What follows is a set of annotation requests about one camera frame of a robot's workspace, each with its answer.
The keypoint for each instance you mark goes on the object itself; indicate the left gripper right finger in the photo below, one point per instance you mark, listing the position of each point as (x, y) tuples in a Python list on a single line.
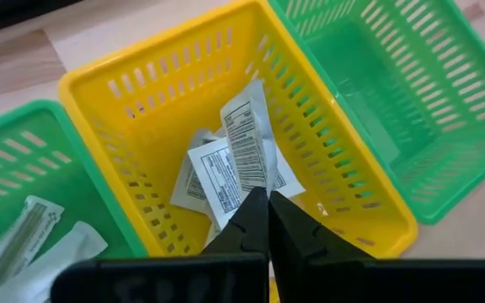
[(297, 240)]

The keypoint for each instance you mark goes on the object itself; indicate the green plastic basket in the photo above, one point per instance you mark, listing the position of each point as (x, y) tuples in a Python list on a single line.
[(394, 105), (57, 168)]

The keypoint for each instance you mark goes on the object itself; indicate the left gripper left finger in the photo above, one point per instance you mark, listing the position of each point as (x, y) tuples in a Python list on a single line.
[(246, 227)]

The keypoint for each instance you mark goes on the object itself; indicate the yellow plastic basket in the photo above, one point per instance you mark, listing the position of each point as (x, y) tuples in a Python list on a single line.
[(141, 126)]

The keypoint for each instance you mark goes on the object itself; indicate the grey printed wipe packet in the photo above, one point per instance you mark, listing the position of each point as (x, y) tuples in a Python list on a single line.
[(221, 177), (188, 189)]

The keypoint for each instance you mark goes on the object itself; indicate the green white adhesive bandage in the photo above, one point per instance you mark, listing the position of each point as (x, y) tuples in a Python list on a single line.
[(61, 256), (19, 235)]

